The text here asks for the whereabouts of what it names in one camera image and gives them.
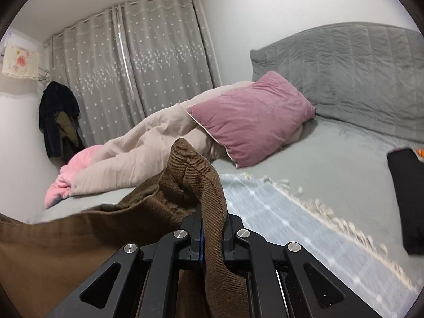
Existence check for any grey star-print curtain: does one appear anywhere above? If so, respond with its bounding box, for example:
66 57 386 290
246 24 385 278
50 5 148 148
117 0 223 117

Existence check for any pink pillow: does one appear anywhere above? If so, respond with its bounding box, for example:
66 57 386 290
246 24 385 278
186 70 316 169

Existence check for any light blue fringed blanket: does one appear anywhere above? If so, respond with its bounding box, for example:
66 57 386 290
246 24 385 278
219 172 424 318

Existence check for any dark hanging coat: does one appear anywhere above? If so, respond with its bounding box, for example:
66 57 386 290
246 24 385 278
38 81 86 166

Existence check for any brown coat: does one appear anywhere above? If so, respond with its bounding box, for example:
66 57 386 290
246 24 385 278
0 138 230 318

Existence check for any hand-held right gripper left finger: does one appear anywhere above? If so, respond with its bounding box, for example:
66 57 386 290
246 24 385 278
44 205 204 318

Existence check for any bed with grey sheet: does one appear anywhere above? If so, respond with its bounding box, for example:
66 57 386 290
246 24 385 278
0 116 424 318

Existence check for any grey quilted headboard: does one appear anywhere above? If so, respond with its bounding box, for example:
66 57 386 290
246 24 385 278
249 22 424 147

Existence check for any black folded garment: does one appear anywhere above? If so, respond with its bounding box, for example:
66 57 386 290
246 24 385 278
387 147 424 256

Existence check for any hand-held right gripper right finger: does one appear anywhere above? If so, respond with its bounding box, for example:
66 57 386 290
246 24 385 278
222 213 382 318

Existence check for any pink quilt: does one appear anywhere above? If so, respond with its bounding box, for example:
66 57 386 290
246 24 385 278
44 145 111 209

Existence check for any white air conditioner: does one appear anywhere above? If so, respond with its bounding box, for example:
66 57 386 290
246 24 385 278
0 30 40 68

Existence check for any olive hanging jacket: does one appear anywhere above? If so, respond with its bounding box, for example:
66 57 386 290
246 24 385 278
56 110 79 140

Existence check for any cream printed cloth cover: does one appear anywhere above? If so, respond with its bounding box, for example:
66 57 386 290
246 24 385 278
2 41 40 81

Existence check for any beige quilt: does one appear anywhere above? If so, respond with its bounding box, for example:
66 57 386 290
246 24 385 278
69 80 303 197

